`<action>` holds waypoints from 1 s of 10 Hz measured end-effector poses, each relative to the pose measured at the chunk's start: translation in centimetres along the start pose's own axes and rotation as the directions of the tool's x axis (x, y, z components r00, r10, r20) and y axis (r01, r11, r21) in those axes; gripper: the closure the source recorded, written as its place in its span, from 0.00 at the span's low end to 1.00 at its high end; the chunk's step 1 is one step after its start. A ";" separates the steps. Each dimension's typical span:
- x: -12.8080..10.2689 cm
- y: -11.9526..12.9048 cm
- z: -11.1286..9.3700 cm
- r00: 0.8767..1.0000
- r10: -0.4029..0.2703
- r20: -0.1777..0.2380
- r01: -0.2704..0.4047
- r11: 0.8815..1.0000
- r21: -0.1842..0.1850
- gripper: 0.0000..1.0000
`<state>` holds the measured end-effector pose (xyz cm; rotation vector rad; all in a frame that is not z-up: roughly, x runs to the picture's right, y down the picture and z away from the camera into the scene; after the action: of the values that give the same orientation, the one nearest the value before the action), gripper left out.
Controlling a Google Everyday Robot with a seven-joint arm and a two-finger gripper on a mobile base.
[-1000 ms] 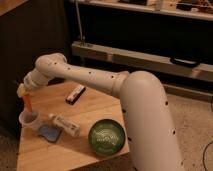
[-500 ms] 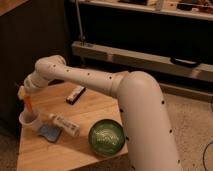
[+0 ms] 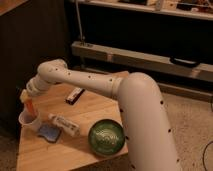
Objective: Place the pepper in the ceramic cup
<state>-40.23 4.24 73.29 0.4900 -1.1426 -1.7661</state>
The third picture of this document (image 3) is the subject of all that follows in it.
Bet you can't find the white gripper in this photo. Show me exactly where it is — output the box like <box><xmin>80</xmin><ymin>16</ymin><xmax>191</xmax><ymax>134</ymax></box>
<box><xmin>20</xmin><ymin>77</ymin><xmax>44</xmax><ymax>103</ymax></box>

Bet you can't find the orange pepper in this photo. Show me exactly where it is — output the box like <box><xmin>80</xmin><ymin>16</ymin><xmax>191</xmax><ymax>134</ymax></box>
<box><xmin>25</xmin><ymin>99</ymin><xmax>36</xmax><ymax>117</ymax></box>

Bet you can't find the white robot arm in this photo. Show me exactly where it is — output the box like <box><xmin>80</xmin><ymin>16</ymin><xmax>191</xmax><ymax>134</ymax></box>
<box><xmin>20</xmin><ymin>59</ymin><xmax>182</xmax><ymax>171</ymax></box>

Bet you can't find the white ceramic cup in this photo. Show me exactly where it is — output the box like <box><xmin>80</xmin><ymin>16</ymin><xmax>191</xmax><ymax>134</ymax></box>
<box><xmin>18</xmin><ymin>110</ymin><xmax>42</xmax><ymax>131</ymax></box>

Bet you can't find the green ceramic bowl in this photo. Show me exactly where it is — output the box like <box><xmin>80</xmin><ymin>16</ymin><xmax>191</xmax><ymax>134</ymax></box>
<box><xmin>88</xmin><ymin>119</ymin><xmax>125</xmax><ymax>157</ymax></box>

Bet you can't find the blue sponge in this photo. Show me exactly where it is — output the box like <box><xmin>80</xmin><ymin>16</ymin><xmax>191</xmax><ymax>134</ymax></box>
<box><xmin>38</xmin><ymin>124</ymin><xmax>61</xmax><ymax>143</ymax></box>

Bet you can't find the dark candy bar wrapper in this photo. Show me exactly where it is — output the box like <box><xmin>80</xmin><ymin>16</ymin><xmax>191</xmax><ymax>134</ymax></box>
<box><xmin>65</xmin><ymin>87</ymin><xmax>84</xmax><ymax>105</ymax></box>

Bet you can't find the white tube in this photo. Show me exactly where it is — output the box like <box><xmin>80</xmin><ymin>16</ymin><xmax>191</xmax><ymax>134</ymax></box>
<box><xmin>48</xmin><ymin>114</ymin><xmax>80</xmax><ymax>137</ymax></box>

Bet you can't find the wooden table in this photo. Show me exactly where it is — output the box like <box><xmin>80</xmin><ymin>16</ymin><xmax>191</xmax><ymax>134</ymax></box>
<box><xmin>17</xmin><ymin>84</ymin><xmax>131</xmax><ymax>171</ymax></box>

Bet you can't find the metal vertical pole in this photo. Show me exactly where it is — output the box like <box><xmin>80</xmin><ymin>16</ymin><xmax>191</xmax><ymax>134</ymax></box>
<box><xmin>75</xmin><ymin>0</ymin><xmax>85</xmax><ymax>45</ymax></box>

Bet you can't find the upper shelf with items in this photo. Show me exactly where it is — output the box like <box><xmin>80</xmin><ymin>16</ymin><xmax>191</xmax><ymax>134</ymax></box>
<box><xmin>70</xmin><ymin>0</ymin><xmax>213</xmax><ymax>21</ymax></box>

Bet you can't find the grey metal rail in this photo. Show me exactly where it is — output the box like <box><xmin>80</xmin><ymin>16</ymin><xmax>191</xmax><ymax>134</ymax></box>
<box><xmin>71</xmin><ymin>41</ymin><xmax>213</xmax><ymax>83</ymax></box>

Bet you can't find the black handle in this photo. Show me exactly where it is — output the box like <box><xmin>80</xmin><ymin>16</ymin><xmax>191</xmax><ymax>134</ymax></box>
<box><xmin>170</xmin><ymin>57</ymin><xmax>201</xmax><ymax>68</ymax></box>

